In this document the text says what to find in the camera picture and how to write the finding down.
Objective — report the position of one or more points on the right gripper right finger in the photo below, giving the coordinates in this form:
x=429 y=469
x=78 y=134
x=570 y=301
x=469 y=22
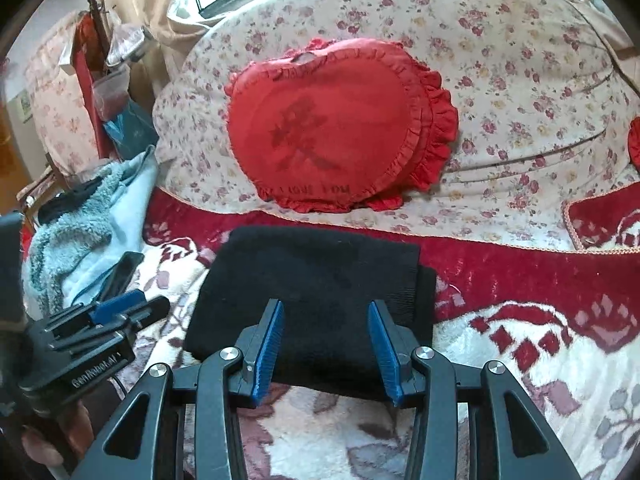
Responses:
x=509 y=437

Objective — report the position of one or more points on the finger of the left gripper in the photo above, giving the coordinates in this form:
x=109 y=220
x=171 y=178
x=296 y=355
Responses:
x=106 y=311

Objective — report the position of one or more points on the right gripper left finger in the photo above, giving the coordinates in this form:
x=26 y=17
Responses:
x=144 y=437

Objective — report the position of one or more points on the black knit pants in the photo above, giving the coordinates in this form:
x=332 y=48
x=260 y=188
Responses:
x=325 y=280

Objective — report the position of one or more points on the left hand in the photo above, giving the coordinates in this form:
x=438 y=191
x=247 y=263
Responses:
x=70 y=430

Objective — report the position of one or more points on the black smartphone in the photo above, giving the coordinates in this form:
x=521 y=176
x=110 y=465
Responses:
x=118 y=278

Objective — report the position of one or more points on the light blue fleece jacket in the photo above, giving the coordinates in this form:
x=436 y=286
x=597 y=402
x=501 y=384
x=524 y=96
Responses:
x=69 y=259

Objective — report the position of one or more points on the red and white blanket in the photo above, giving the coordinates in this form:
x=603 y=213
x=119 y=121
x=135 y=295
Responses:
x=566 y=324

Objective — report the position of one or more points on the teal plastic bag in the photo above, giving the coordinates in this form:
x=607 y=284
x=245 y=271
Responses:
x=131 y=131

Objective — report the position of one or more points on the red hanging cloth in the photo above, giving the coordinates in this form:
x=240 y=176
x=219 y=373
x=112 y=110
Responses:
x=88 y=63

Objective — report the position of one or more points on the red heart-shaped pillow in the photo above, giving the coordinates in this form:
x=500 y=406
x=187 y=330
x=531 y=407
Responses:
x=341 y=125

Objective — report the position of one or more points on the beige curtain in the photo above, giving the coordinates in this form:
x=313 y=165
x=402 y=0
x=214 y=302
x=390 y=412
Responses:
x=175 y=27

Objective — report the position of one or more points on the red pillow at right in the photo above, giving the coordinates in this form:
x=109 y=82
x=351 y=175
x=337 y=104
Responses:
x=633 y=142

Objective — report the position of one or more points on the floral quilt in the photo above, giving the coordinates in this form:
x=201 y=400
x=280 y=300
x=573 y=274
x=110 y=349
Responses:
x=461 y=118

